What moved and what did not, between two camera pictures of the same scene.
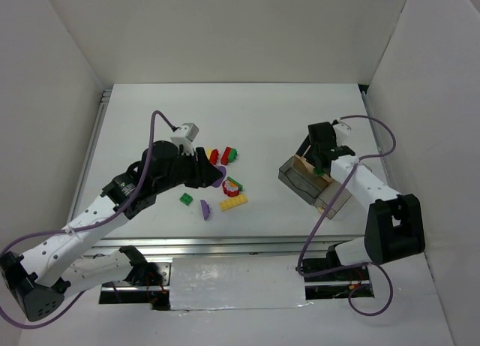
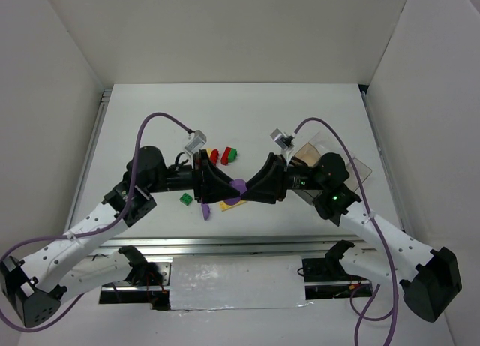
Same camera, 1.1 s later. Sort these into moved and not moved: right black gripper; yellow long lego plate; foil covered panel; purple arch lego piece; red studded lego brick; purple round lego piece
Moved: right black gripper; purple round lego piece
Not moved: yellow long lego plate; red studded lego brick; foil covered panel; purple arch lego piece
